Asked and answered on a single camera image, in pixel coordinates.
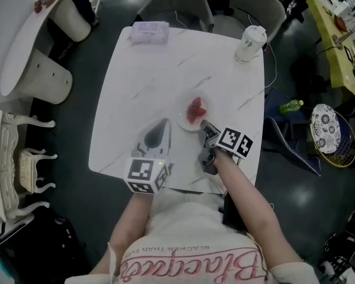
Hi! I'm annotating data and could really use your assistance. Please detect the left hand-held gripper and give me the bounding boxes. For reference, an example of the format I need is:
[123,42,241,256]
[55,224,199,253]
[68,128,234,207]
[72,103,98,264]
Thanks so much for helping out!
[123,117,176,195]

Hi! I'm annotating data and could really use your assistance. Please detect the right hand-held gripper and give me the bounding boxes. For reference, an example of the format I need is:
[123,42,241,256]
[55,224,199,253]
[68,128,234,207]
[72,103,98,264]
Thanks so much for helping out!
[198,119,254,176]

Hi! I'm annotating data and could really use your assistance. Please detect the translucent plate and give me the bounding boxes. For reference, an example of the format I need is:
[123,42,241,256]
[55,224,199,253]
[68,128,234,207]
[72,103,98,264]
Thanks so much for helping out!
[174,89,214,133]

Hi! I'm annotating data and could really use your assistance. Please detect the person's right forearm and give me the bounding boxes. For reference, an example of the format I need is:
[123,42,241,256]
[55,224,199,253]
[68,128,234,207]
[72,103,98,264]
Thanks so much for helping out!
[211,149,303,273]

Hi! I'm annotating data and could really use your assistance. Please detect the person's left forearm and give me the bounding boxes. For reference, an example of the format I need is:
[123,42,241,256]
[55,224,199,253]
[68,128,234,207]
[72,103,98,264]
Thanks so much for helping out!
[99,191,155,275]

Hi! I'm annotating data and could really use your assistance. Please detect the red fruit pieces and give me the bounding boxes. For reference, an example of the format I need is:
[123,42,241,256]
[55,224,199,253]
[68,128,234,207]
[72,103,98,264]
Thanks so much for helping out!
[185,96,208,124]

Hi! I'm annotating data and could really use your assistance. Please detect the white marble table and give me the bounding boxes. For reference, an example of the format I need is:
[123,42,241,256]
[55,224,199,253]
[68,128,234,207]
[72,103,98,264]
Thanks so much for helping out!
[88,27,266,195]

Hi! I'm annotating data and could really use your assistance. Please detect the green plastic bottle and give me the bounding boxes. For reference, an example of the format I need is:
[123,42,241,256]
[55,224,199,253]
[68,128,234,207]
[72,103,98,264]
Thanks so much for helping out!
[278,99,305,115]

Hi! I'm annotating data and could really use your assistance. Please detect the white lidded cup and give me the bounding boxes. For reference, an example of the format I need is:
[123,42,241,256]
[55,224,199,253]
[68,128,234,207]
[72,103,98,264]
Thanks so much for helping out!
[233,25,268,64]

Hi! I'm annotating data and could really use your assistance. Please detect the purple tissue pack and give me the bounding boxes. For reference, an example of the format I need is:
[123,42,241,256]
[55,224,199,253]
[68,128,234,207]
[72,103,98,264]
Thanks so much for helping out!
[129,20,170,44]

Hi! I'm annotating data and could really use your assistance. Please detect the white shirt with pink print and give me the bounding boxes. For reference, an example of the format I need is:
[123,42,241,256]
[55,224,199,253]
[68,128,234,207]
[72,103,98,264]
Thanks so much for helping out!
[64,187,321,284]

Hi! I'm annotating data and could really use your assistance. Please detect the floral patterned cushion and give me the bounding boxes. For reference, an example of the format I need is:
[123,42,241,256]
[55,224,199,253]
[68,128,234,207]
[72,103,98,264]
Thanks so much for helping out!
[310,103,343,155]

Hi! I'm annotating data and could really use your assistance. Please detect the yellow table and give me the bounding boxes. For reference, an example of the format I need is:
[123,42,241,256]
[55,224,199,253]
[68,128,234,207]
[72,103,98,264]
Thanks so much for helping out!
[305,0,355,100]

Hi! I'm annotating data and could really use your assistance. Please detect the ornate white carved chair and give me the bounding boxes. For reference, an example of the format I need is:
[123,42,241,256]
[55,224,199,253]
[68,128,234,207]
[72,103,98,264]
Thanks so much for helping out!
[0,105,59,228]

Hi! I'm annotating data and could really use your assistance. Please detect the round white side table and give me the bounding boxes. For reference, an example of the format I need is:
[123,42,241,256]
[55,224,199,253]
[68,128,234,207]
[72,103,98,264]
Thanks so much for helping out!
[0,0,93,105]

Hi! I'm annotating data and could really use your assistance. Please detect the black equipment case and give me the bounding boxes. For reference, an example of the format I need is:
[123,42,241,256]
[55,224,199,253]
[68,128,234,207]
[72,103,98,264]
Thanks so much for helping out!
[0,210,88,284]

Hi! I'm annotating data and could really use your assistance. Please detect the brown bowl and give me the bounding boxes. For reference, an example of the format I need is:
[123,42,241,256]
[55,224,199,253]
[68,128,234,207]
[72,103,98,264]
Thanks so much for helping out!
[333,14,347,33]

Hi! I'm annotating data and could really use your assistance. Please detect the white cable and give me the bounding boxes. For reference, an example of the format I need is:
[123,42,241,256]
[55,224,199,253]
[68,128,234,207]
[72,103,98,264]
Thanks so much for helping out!
[262,41,278,89]

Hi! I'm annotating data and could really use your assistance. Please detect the gold wire chair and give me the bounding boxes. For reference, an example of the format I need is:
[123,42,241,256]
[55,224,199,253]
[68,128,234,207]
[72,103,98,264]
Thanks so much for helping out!
[308,103,355,169]

